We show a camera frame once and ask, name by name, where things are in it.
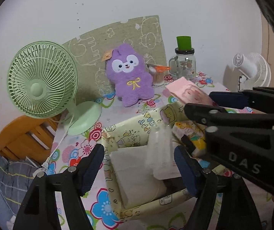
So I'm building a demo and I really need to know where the yellow patterned fabric storage box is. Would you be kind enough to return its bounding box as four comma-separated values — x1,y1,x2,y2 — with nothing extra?
102,102,192,222

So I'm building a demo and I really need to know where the floral tablecloth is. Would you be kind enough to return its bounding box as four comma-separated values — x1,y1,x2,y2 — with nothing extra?
37,71,272,230

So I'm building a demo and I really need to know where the white folded cloth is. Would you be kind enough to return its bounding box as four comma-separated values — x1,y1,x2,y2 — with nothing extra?
109,145,167,209

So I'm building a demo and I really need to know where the glass jar with green lid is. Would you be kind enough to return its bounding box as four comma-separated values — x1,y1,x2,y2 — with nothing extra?
168,36,196,83

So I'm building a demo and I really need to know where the green desk fan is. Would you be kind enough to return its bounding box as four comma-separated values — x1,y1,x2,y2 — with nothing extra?
7,41,102,136

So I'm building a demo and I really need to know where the grey plaid bedding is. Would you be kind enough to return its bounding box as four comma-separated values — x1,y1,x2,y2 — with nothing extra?
0,156,40,229

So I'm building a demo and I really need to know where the white sock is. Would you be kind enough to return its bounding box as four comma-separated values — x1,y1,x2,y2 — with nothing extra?
145,123,178,180

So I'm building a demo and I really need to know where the pink tissue pack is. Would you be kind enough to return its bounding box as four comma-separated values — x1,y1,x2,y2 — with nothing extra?
166,77,217,106

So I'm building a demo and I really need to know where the yellow cartoon tissue pack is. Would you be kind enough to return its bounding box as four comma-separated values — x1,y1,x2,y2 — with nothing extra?
172,121,206,158

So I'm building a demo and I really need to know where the orange wooden chair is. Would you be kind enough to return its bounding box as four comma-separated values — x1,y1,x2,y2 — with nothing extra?
0,115,61,164

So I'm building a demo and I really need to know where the purple plush toy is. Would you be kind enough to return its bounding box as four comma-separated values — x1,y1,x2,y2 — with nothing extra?
103,44,155,107

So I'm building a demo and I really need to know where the white desk fan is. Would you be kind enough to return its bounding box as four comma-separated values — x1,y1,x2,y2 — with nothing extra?
232,53,271,90

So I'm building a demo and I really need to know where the white fan power cable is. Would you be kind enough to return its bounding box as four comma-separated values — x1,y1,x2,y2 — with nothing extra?
34,113,77,177

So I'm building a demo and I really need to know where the cotton swab cup orange lid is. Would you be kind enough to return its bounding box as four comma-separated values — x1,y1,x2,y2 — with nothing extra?
147,64,170,86

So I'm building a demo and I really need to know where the olive patterned board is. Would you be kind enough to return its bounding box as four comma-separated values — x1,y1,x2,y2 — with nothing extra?
63,15,167,103

